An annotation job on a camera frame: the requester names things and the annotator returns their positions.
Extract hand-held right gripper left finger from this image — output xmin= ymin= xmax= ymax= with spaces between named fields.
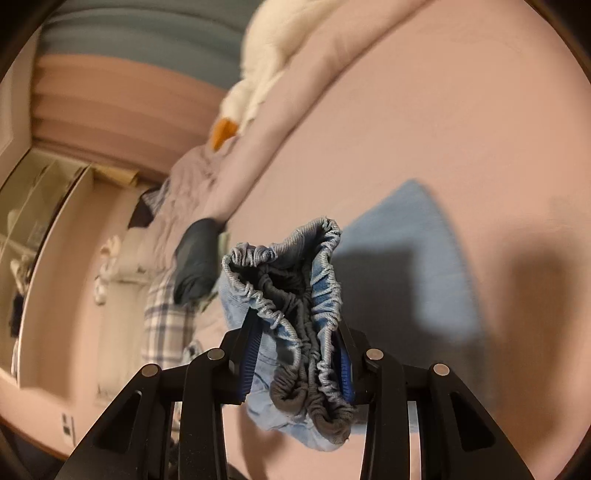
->
xmin=53 ymin=314 xmax=264 ymax=480

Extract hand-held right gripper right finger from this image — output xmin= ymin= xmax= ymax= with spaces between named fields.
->
xmin=336 ymin=318 xmax=539 ymax=480

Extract light blue denim pants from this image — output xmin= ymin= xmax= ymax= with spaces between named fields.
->
xmin=218 ymin=179 xmax=490 ymax=452

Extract plaid pillow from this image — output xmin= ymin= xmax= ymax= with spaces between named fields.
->
xmin=142 ymin=268 xmax=197 ymax=365

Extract folded dark blue jeans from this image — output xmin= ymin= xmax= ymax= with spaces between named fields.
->
xmin=174 ymin=218 xmax=227 ymax=305

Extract folded light green garment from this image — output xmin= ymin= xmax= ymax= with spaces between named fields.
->
xmin=203 ymin=231 xmax=232 ymax=305

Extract beige cushion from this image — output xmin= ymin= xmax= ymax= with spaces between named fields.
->
xmin=115 ymin=226 xmax=176 ymax=282

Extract white bunny plush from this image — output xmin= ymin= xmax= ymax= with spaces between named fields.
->
xmin=100 ymin=235 xmax=123 ymax=278

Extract dark clothing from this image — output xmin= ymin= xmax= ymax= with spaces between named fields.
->
xmin=128 ymin=187 xmax=160 ymax=229

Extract plaid shirt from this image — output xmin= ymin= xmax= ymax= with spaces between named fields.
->
xmin=141 ymin=178 xmax=172 ymax=217

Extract pink quilt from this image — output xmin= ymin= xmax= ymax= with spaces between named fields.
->
xmin=152 ymin=0 xmax=430 ymax=232

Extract yellow pleated fabric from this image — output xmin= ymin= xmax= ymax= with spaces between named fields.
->
xmin=92 ymin=165 xmax=140 ymax=186

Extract bed with pink sheet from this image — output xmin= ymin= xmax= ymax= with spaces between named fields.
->
xmin=171 ymin=0 xmax=591 ymax=480

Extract pink curtain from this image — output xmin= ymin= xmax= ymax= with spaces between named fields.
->
xmin=30 ymin=51 xmax=232 ymax=181

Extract white goose plush toy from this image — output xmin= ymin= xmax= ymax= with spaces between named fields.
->
xmin=210 ymin=0 xmax=352 ymax=151

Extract teal curtain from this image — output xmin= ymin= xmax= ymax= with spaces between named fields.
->
xmin=39 ymin=0 xmax=252 ymax=68

